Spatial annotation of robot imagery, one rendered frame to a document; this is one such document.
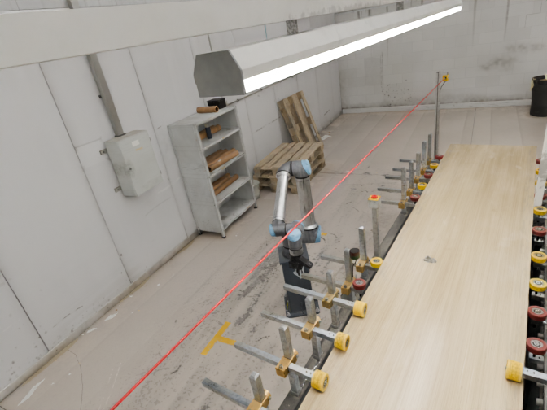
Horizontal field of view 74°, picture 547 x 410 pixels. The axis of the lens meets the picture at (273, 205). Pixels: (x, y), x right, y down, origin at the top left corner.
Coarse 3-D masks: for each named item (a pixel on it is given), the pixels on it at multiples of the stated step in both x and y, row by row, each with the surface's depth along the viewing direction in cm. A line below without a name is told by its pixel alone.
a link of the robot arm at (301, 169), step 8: (296, 160) 283; (304, 160) 280; (296, 168) 279; (304, 168) 277; (296, 176) 283; (304, 176) 281; (296, 184) 288; (304, 184) 284; (304, 192) 287; (304, 200) 290; (312, 200) 294; (304, 208) 294; (312, 208) 295; (312, 216) 298; (304, 224) 301; (312, 224) 300; (304, 232) 302; (312, 232) 301; (320, 232) 304; (304, 240) 305; (312, 240) 304; (320, 240) 306
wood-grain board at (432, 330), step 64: (448, 192) 312; (512, 192) 295; (448, 256) 236; (512, 256) 225; (384, 320) 197; (448, 320) 190; (512, 320) 183; (384, 384) 163; (448, 384) 158; (512, 384) 154
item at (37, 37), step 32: (224, 0) 63; (256, 0) 70; (288, 0) 79; (320, 0) 90; (352, 0) 105; (384, 0) 127; (0, 32) 37; (32, 32) 40; (64, 32) 42; (96, 32) 45; (128, 32) 49; (160, 32) 53; (192, 32) 58; (288, 32) 88; (0, 64) 38; (544, 160) 260
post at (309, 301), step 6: (306, 300) 188; (312, 300) 188; (306, 306) 190; (312, 306) 188; (312, 312) 190; (312, 318) 192; (312, 342) 201; (318, 342) 201; (318, 348) 202; (318, 354) 203
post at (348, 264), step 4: (348, 248) 225; (344, 252) 225; (348, 252) 223; (344, 256) 226; (348, 256) 225; (344, 260) 228; (348, 260) 226; (348, 264) 228; (348, 268) 229; (348, 272) 230; (348, 276) 232; (348, 280) 234; (352, 292) 238; (348, 296) 240; (352, 296) 239
